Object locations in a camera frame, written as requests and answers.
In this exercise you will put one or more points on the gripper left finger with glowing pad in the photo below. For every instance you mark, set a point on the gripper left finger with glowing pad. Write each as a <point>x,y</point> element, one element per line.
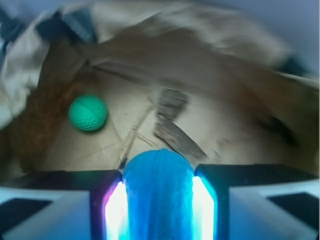
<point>65,205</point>

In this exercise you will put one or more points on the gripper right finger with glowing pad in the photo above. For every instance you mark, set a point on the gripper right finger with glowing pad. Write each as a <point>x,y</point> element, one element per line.
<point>255,202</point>

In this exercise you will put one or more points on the blue dimpled foam ball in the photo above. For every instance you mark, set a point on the blue dimpled foam ball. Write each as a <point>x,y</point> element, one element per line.
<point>159,194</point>

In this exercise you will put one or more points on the green dimpled foam ball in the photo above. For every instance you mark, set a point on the green dimpled foam ball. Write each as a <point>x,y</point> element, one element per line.
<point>88,113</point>

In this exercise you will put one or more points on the crumpled brown paper bag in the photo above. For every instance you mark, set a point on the crumpled brown paper bag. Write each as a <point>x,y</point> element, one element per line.
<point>243,107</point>

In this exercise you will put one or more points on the brown rock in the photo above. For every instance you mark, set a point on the brown rock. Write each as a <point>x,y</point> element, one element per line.
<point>170,103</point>

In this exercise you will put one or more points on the grey clamp knob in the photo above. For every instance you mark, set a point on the grey clamp knob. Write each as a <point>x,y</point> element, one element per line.
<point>10,28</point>

